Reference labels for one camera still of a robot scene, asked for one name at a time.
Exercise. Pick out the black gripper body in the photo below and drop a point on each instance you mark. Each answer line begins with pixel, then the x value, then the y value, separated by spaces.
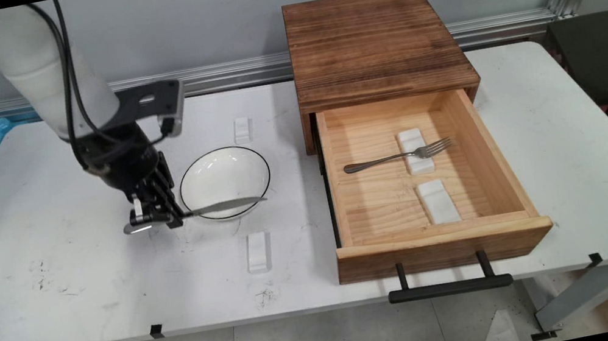
pixel 123 157

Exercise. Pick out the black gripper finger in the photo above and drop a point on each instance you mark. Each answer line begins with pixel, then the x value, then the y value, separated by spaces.
pixel 145 212
pixel 170 202

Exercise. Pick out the silver table knife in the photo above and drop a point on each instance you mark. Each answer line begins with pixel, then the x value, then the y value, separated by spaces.
pixel 223 207

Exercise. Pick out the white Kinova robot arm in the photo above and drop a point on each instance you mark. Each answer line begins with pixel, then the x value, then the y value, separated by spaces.
pixel 30 49

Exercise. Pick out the white plate with black rim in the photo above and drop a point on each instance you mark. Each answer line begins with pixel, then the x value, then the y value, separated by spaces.
pixel 223 175

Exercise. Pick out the white cutlery rest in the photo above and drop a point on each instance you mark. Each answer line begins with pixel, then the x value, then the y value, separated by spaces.
pixel 242 130
pixel 411 139
pixel 257 252
pixel 438 203

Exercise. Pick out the black table edge clip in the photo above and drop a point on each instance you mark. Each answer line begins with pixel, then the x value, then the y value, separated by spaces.
pixel 595 259
pixel 156 330

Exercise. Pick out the silver fork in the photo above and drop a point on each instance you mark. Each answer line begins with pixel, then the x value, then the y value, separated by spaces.
pixel 376 161

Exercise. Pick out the light wooden drawer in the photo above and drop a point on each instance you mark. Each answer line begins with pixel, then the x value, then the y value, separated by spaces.
pixel 384 206

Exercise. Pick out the dark wooden cabinet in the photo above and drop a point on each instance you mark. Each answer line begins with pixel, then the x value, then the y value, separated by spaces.
pixel 369 42

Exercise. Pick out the grey table leg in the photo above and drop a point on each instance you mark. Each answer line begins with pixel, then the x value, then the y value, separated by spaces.
pixel 590 292

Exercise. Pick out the black chair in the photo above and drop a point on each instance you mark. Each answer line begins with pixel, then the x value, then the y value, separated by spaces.
pixel 599 53

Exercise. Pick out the horizontal aluminium rail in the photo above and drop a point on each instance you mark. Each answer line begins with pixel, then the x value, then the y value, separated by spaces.
pixel 232 73

